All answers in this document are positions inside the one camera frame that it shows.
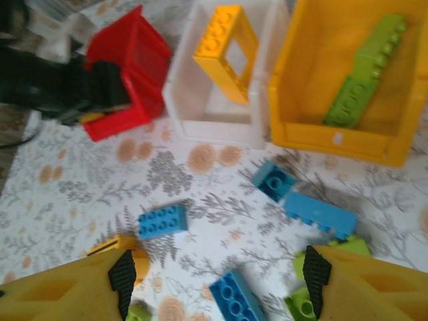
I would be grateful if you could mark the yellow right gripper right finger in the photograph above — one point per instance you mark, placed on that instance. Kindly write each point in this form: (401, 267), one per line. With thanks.
(374, 294)

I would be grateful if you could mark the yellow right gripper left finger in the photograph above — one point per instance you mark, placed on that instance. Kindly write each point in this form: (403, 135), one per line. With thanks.
(60, 294)

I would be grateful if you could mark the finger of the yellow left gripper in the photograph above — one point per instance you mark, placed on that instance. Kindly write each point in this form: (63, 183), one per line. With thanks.
(92, 117)

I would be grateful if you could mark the red plastic bin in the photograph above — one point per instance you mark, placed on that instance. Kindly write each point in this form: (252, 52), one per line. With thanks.
(147, 83)

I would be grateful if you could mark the yellow lego with black stripes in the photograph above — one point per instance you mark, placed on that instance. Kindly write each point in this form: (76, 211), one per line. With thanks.
(115, 242)

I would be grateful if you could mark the green lego brick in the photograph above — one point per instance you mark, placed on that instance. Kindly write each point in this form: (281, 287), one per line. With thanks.
(347, 100)
(138, 314)
(299, 306)

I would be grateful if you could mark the white plastic bin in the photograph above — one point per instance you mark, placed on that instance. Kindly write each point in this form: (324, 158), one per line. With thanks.
(187, 100)

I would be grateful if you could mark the yellow lego window frame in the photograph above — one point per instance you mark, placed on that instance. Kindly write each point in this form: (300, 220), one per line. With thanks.
(214, 36)

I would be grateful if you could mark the small square blue lego brick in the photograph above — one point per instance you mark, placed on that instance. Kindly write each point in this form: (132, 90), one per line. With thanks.
(272, 182)

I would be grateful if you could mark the long green lego piece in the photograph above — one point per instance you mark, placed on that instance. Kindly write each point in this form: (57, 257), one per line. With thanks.
(381, 43)

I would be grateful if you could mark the floral patterned tablecloth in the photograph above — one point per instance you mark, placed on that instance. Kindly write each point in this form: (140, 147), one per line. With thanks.
(83, 200)

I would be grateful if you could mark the yellow plastic bin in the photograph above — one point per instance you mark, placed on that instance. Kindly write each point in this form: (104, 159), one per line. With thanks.
(311, 67)

